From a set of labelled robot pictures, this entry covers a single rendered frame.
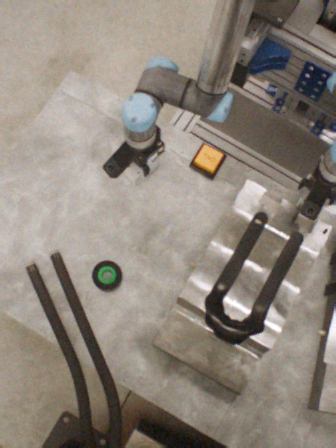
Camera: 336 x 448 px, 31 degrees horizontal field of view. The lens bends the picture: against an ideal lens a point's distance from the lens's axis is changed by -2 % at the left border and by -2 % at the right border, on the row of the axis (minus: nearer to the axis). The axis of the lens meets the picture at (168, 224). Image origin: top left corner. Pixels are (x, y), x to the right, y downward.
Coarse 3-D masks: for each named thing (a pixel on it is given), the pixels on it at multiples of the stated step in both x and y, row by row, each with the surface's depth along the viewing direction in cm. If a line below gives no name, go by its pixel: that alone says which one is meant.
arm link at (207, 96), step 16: (224, 0) 116; (240, 0) 115; (224, 16) 118; (240, 16) 118; (208, 32) 125; (224, 32) 121; (240, 32) 121; (208, 48) 126; (224, 48) 124; (208, 64) 128; (224, 64) 127; (192, 80) 137; (208, 80) 131; (224, 80) 131; (192, 96) 136; (208, 96) 134; (224, 96) 135; (192, 112) 139; (208, 112) 137; (224, 112) 136
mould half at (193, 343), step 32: (256, 192) 160; (224, 224) 158; (288, 224) 158; (320, 224) 158; (224, 256) 156; (256, 256) 156; (192, 288) 149; (256, 288) 152; (288, 288) 154; (192, 320) 154; (192, 352) 152; (224, 352) 152; (256, 352) 152; (224, 384) 150
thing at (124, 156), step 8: (120, 152) 151; (128, 152) 150; (136, 152) 149; (112, 160) 152; (120, 160) 151; (128, 160) 150; (104, 168) 153; (112, 168) 152; (120, 168) 152; (112, 176) 153
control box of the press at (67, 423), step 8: (64, 416) 227; (72, 416) 227; (56, 424) 226; (64, 424) 226; (72, 424) 226; (56, 432) 225; (64, 432) 225; (72, 432) 226; (80, 432) 226; (96, 432) 226; (48, 440) 224; (56, 440) 225; (64, 440) 225; (72, 440) 222; (80, 440) 225; (96, 440) 225; (104, 440) 225
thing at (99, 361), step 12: (60, 264) 159; (60, 276) 158; (72, 288) 156; (72, 300) 154; (84, 312) 154; (84, 324) 151; (84, 336) 150; (96, 348) 148; (96, 360) 146; (108, 372) 145
